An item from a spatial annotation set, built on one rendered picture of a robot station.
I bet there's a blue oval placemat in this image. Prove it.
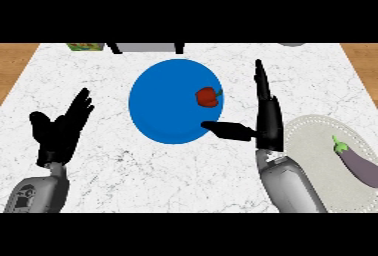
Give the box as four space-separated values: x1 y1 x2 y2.
127 58 226 145

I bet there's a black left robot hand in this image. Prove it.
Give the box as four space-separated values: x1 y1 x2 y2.
29 87 96 168

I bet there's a red bell pepper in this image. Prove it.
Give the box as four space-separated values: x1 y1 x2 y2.
195 86 225 109

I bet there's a pale grey plate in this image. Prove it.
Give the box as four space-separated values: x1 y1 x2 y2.
283 114 378 214

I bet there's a purple eggplant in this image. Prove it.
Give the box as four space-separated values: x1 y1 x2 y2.
331 134 378 189

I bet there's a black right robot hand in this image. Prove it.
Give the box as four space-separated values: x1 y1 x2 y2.
200 58 287 153

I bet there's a grey appliance with black frame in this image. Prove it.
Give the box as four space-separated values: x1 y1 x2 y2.
107 43 187 55

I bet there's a green patterned box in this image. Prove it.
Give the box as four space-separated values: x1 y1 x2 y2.
65 43 107 52

